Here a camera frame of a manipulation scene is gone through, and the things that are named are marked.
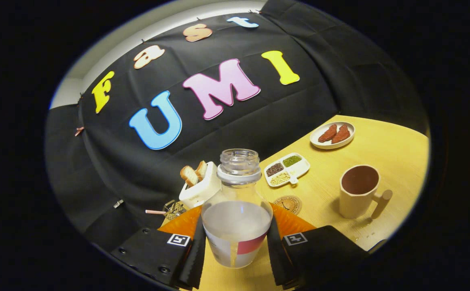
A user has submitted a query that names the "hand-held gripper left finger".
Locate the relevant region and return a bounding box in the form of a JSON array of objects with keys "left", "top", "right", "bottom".
[{"left": 111, "top": 205, "right": 207, "bottom": 290}]

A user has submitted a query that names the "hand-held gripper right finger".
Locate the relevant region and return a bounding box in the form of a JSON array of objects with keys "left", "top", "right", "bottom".
[{"left": 267, "top": 202, "right": 371, "bottom": 289}]

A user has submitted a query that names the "wire mesh holder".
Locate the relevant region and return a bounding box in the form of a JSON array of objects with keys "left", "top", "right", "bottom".
[{"left": 163, "top": 200, "right": 187, "bottom": 221}]

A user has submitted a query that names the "clear juice bottle red label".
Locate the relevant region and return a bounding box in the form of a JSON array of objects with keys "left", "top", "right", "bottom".
[{"left": 201, "top": 149, "right": 274, "bottom": 269}]

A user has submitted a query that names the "yellow beans pile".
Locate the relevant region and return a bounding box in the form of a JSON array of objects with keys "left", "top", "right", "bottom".
[{"left": 270, "top": 172, "right": 290, "bottom": 186}]

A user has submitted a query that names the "wooden table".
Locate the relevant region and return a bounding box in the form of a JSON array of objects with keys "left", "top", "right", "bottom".
[{"left": 160, "top": 115, "right": 430, "bottom": 291}]

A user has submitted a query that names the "cream cup with wooden handle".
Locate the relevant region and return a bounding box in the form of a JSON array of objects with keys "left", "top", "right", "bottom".
[{"left": 339, "top": 164, "right": 393, "bottom": 220}]

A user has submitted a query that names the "white toaster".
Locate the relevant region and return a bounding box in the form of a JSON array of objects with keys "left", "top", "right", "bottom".
[{"left": 179, "top": 162, "right": 222, "bottom": 209}]

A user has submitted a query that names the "white divided dish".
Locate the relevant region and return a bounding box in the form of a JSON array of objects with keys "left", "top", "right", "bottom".
[{"left": 264, "top": 152, "right": 311, "bottom": 188}]

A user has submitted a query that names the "round wooden coaster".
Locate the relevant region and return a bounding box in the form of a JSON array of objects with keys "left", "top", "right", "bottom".
[{"left": 273, "top": 195, "right": 302, "bottom": 215}]

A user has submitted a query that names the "white oval plate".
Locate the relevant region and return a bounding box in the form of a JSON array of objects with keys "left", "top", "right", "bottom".
[{"left": 310, "top": 122, "right": 356, "bottom": 150}]

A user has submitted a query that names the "red meat piece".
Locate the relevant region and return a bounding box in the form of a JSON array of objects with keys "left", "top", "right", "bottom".
[
  {"left": 331, "top": 125, "right": 351, "bottom": 144},
  {"left": 318, "top": 124, "right": 337, "bottom": 143}
]

